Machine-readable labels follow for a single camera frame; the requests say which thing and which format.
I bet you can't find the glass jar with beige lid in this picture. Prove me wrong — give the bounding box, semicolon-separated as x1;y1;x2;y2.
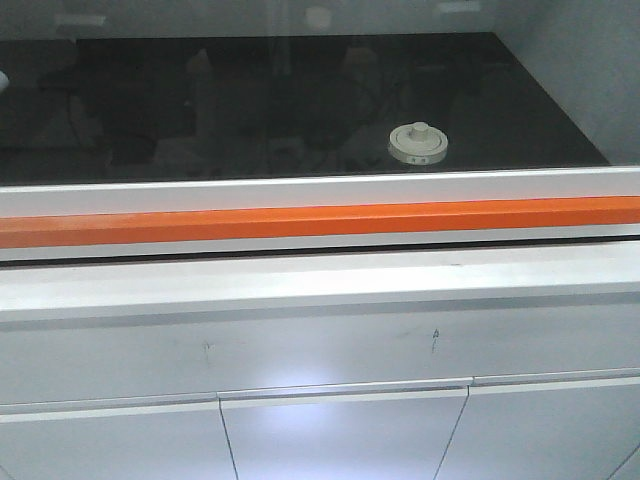
388;122;449;166

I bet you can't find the white base cabinet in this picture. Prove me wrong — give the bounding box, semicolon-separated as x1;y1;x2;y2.
1;241;639;479

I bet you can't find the orange and white sash frame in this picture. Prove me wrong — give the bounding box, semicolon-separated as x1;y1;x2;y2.
1;166;639;261

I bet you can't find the white paper roll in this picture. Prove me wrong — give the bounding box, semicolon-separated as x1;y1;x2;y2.
0;71;10;93

